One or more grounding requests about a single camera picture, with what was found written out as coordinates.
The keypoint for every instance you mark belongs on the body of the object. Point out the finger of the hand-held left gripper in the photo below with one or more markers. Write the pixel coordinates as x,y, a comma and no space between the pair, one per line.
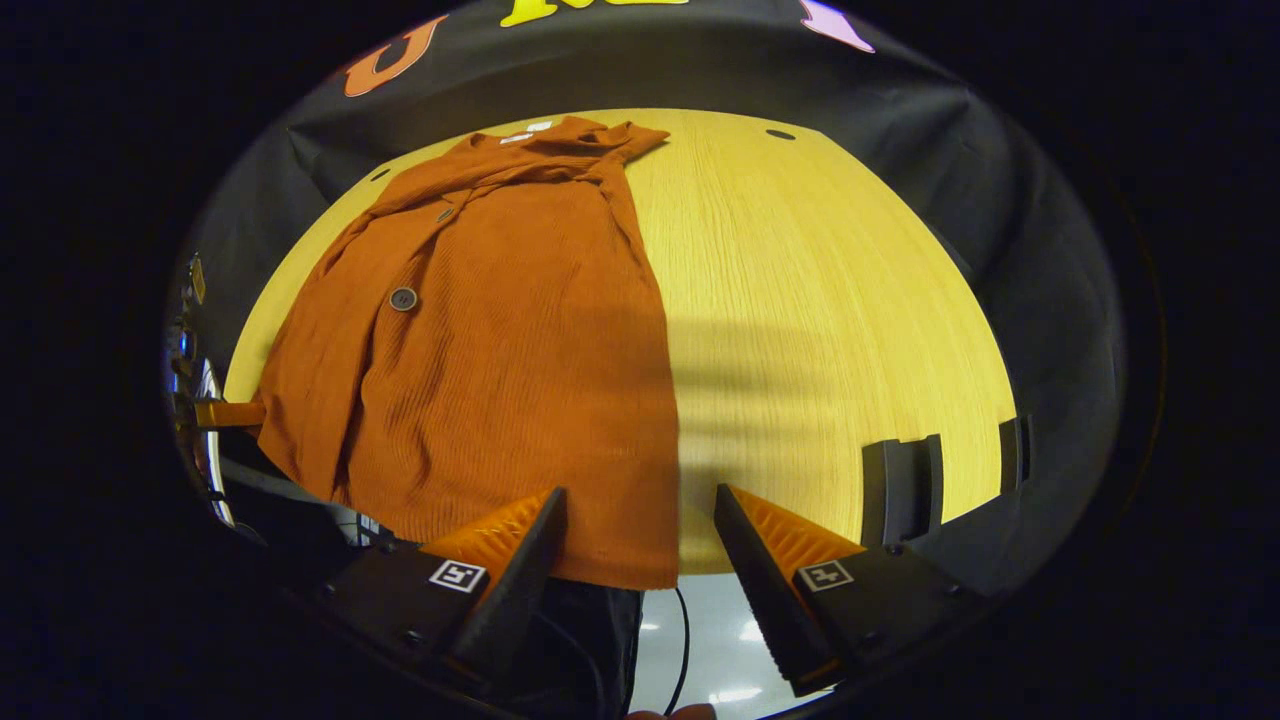
230,413

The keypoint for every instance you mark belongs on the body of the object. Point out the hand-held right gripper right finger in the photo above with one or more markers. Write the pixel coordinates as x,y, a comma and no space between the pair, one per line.
750,580

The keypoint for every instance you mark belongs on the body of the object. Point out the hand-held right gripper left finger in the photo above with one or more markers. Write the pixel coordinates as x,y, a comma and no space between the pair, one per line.
530,580

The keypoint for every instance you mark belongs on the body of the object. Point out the rust orange button shirt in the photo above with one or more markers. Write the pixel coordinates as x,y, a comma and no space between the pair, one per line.
500,380

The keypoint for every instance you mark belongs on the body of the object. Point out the black curved holder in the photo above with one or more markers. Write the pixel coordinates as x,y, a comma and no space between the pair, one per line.
900,490

